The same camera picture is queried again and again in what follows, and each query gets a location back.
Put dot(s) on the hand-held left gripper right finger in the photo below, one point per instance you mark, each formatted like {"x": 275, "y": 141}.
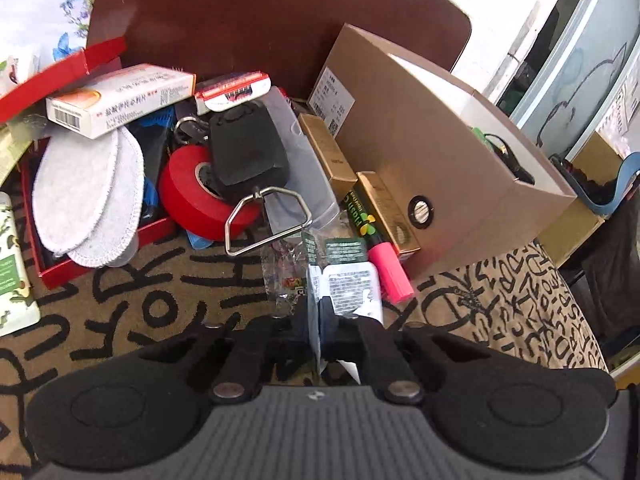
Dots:
{"x": 328, "y": 331}

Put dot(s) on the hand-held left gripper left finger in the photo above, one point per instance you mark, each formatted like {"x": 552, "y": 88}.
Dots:
{"x": 300, "y": 321}

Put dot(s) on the clear packet with green label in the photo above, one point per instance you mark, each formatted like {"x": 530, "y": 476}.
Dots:
{"x": 350, "y": 285}

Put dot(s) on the pink highlighter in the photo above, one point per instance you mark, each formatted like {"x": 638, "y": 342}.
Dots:
{"x": 387, "y": 265}

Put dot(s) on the gold box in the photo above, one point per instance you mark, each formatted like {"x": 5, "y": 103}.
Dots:
{"x": 387, "y": 210}
{"x": 325, "y": 150}

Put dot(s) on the black scale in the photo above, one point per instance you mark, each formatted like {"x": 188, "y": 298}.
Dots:
{"x": 245, "y": 150}

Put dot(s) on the brown cardboard box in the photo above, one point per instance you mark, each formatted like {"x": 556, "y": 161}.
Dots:
{"x": 450, "y": 160}

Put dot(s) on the desktop with lettered cloth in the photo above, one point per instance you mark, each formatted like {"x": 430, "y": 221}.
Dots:
{"x": 150, "y": 310}

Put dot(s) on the clear candy wrapper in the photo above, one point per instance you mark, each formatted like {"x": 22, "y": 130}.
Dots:
{"x": 282, "y": 275}

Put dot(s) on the clear plastic container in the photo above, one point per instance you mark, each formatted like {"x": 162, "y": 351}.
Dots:
{"x": 305, "y": 170}

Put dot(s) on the red tape roll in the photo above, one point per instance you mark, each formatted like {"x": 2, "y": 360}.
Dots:
{"x": 187, "y": 195}

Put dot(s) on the white round pad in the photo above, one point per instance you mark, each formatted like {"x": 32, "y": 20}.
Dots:
{"x": 70, "y": 195}
{"x": 112, "y": 230}

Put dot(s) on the red white small box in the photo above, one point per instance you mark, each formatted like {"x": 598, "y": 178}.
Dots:
{"x": 232, "y": 87}

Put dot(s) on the small cardboard box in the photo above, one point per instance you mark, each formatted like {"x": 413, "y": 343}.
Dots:
{"x": 575, "y": 230}

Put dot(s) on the dark cloth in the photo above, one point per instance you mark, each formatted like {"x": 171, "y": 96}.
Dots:
{"x": 610, "y": 270}

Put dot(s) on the white orange medicine box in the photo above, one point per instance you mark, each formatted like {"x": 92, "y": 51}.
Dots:
{"x": 120, "y": 95}

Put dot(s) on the green white packet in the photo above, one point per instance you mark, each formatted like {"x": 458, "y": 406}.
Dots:
{"x": 12, "y": 275}

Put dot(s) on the brown wooden chair back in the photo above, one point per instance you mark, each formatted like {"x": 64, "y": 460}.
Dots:
{"x": 260, "y": 20}

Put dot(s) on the red box lid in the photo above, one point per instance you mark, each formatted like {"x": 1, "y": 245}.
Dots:
{"x": 55, "y": 77}

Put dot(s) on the cabinet glass door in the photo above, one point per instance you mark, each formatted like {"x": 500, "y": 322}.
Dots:
{"x": 580, "y": 50}

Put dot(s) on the floral cloth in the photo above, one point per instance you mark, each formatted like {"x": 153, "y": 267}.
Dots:
{"x": 45, "y": 5}

